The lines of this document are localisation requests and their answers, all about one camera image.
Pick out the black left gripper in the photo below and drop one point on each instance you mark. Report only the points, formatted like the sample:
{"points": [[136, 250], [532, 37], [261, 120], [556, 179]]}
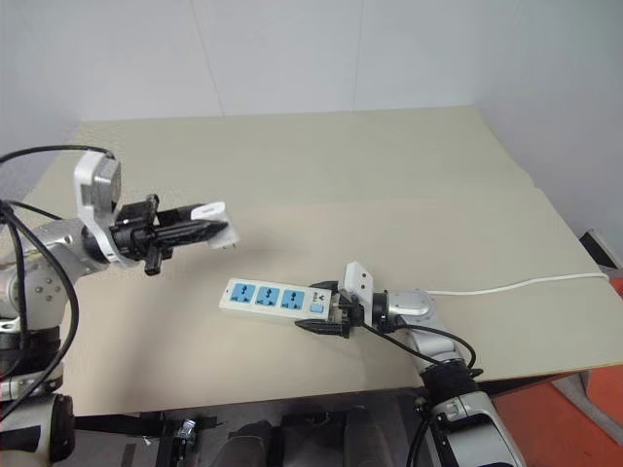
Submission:
{"points": [[134, 236]]}

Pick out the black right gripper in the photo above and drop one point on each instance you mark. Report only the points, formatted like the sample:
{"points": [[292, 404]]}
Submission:
{"points": [[346, 311]]}

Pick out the white charger plug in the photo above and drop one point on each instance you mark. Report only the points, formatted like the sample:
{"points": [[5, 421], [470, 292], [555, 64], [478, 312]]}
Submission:
{"points": [[208, 209]]}

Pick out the white power strip blue sockets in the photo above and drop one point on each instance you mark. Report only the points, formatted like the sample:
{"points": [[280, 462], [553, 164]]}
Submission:
{"points": [[272, 298]]}

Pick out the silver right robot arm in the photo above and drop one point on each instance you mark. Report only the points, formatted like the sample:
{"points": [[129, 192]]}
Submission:
{"points": [[414, 304]]}

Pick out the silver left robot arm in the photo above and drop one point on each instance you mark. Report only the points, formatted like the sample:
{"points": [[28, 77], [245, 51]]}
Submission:
{"points": [[46, 287]]}

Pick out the metal buckle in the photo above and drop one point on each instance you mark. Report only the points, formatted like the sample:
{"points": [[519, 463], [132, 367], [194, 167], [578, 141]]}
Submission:
{"points": [[186, 430]]}

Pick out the orange mat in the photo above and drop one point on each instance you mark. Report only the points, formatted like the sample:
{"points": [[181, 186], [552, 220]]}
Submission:
{"points": [[535, 428]]}

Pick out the black and white panel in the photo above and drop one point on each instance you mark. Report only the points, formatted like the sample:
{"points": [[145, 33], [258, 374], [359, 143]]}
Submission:
{"points": [[601, 248]]}

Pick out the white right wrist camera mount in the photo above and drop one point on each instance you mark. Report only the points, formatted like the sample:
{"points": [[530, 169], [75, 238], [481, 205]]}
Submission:
{"points": [[357, 279]]}

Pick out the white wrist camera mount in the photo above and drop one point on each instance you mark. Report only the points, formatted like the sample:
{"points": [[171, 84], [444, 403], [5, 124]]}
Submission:
{"points": [[357, 279], [87, 175]]}

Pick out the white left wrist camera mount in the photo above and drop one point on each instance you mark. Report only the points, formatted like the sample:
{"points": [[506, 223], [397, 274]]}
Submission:
{"points": [[87, 175]]}

